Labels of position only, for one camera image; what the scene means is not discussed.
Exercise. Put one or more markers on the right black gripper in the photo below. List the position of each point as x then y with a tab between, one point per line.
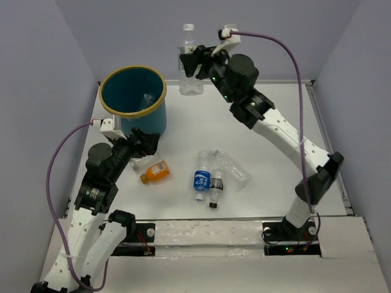
203	55

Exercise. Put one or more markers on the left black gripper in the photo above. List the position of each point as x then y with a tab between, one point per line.
148	145

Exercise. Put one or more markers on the orange juice bottle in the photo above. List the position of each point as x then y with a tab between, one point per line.
155	173

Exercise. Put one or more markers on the green label plastic bottle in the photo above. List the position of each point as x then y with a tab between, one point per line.
147	101

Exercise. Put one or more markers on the blue label plastic bottle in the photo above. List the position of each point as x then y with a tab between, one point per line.
202	175

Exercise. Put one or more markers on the black label plastic bottle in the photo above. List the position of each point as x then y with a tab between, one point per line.
216	187

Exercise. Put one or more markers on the clear crushed plastic bottle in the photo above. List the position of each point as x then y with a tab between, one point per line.
234	169

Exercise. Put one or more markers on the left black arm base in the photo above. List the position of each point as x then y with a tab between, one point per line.
140	244

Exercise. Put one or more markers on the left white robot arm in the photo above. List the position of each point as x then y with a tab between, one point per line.
94	230

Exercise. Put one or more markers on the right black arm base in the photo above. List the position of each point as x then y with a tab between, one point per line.
282	239

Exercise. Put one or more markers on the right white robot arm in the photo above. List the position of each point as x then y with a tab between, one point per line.
234	77

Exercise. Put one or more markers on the teal bin with yellow rim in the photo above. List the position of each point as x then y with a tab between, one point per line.
121	92

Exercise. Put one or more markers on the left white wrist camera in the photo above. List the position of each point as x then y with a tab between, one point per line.
109	127

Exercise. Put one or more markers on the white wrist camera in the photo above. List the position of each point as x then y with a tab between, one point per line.
109	127
228	39

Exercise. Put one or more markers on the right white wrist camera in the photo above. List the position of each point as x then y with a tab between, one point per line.
228	39

